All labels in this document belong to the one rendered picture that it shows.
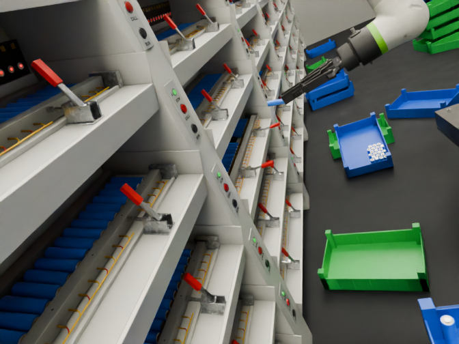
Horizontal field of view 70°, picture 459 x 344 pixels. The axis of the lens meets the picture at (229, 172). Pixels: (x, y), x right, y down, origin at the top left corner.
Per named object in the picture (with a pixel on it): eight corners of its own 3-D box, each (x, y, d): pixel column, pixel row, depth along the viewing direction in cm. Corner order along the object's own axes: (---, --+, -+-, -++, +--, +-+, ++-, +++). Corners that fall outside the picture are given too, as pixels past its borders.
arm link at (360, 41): (386, 61, 89) (379, 53, 96) (366, 22, 85) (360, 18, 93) (365, 74, 91) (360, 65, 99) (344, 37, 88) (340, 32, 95)
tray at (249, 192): (272, 128, 130) (270, 105, 126) (251, 230, 80) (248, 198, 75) (223, 130, 135) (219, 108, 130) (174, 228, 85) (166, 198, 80)
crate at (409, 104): (463, 97, 169) (462, 83, 165) (446, 117, 160) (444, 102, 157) (405, 100, 193) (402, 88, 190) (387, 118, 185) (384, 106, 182)
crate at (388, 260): (423, 240, 107) (419, 222, 104) (429, 292, 92) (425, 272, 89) (332, 245, 123) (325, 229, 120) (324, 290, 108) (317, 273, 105)
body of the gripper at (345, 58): (345, 39, 96) (317, 58, 100) (350, 44, 89) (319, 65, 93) (358, 60, 98) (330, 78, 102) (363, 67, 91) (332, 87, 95)
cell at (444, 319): (457, 339, 51) (451, 312, 48) (462, 351, 49) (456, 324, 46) (444, 340, 51) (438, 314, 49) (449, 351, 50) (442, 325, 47)
